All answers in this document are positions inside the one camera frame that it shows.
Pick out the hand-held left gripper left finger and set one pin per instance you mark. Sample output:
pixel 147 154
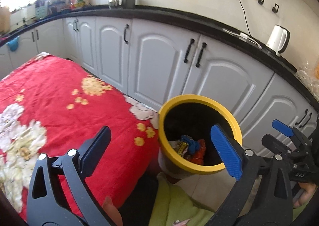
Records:
pixel 94 146

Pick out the red plastic bag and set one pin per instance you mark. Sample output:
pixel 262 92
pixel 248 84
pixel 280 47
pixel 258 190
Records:
pixel 199 153

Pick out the dish rack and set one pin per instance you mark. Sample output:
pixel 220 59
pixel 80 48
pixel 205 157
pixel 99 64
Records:
pixel 41 9

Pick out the red floral blanket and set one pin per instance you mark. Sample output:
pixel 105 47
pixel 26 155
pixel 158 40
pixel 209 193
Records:
pixel 49 91

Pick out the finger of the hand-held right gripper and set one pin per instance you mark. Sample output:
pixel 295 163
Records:
pixel 273 143
pixel 281 127

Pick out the clear bag of fruit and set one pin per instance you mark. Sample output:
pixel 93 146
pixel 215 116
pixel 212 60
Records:
pixel 309 79

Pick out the wooden cutting board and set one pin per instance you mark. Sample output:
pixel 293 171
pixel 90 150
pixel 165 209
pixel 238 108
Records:
pixel 4 18

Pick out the person's right hand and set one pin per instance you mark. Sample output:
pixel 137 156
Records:
pixel 307 193

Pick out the white electric kettle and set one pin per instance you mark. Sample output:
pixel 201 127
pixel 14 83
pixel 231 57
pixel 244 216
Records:
pixel 275 39

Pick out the blue hanging bag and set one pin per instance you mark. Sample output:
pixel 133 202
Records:
pixel 13 44

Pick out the black countertop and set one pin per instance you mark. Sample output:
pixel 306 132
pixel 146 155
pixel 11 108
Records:
pixel 174 15

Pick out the blue cloth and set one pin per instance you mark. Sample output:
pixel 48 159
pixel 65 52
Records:
pixel 192 143

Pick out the dark metal pot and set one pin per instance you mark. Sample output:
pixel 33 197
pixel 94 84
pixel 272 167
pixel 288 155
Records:
pixel 128 1

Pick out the group of condiment bottles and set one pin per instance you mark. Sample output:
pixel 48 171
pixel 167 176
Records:
pixel 78 2

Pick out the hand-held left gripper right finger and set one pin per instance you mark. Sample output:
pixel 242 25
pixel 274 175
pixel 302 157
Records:
pixel 226 151

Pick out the yellow rimmed trash bin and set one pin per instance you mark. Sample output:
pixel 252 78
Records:
pixel 197 169

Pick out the person's yellow green clothing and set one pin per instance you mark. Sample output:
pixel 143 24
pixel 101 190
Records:
pixel 179 201

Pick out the person's left hand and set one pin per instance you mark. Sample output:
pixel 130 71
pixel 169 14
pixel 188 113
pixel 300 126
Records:
pixel 112 212

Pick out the steel teapot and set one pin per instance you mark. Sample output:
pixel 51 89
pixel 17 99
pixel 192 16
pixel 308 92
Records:
pixel 114 2

